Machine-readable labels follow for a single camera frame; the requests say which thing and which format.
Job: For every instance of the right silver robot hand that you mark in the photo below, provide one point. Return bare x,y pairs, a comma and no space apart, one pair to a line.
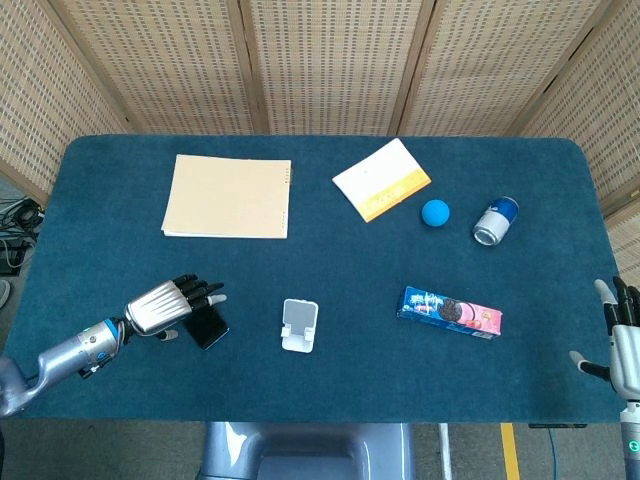
622,345

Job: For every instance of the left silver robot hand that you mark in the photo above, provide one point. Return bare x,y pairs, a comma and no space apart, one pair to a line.
155,305

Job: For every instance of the black smartphone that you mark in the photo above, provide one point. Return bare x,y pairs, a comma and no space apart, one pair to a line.
207,330

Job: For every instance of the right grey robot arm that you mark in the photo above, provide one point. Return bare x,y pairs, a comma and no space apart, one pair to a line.
630,440

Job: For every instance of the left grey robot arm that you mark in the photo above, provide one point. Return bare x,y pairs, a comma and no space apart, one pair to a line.
60,357

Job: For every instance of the white phone stand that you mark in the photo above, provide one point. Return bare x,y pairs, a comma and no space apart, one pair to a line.
299,325

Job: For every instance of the beige manila folder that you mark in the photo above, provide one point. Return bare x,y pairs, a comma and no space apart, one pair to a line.
227,196

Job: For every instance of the blue table cloth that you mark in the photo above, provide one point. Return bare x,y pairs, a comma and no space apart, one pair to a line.
320,350

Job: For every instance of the blue cookie box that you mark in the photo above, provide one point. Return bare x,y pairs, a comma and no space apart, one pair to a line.
450,314

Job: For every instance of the blue and silver can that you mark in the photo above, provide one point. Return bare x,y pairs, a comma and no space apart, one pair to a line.
495,221

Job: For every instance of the grey robot torso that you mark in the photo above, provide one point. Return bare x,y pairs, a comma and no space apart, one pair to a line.
305,452

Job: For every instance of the blue foam ball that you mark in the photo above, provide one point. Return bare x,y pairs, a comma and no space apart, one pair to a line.
435,212

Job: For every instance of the white and yellow booklet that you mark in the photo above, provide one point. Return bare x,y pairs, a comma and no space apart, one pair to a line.
382,180

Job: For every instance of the woven folding screen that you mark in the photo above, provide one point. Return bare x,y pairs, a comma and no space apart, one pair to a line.
320,65

